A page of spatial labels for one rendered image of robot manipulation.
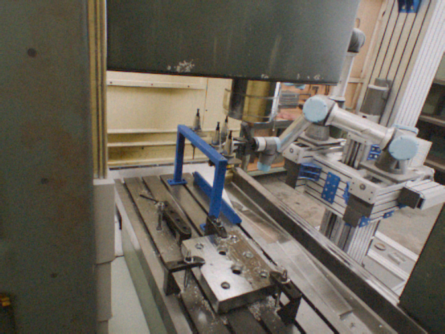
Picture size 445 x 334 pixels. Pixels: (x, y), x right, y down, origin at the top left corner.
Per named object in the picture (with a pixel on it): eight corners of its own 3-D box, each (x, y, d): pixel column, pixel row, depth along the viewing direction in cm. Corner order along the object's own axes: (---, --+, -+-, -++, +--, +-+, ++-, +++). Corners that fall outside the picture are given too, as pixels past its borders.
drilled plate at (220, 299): (235, 240, 125) (237, 229, 123) (279, 292, 102) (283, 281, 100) (181, 252, 114) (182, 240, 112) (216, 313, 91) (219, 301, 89)
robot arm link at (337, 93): (316, 117, 202) (340, 25, 181) (326, 115, 213) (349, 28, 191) (333, 122, 195) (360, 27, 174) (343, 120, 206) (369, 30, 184)
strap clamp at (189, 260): (199, 279, 109) (204, 243, 103) (203, 285, 106) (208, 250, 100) (162, 288, 102) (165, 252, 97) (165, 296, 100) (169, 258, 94)
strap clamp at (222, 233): (210, 236, 132) (214, 205, 126) (225, 256, 121) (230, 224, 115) (203, 238, 130) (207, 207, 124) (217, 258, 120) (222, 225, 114)
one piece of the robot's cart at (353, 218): (379, 207, 190) (384, 194, 186) (395, 216, 182) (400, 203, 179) (342, 219, 170) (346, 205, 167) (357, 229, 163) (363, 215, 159)
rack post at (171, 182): (183, 179, 177) (189, 128, 165) (187, 183, 173) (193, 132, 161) (167, 181, 172) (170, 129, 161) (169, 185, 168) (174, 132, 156)
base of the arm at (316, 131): (315, 132, 208) (318, 117, 204) (333, 140, 197) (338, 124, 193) (299, 133, 200) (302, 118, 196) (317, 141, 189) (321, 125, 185)
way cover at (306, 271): (244, 215, 204) (249, 193, 198) (355, 328, 133) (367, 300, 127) (202, 222, 190) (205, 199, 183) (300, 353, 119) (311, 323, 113)
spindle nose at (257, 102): (213, 107, 97) (218, 67, 92) (259, 109, 103) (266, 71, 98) (234, 122, 83) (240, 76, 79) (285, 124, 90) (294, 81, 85)
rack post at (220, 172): (219, 222, 142) (228, 162, 131) (224, 228, 138) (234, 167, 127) (198, 226, 138) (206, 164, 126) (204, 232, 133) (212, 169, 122)
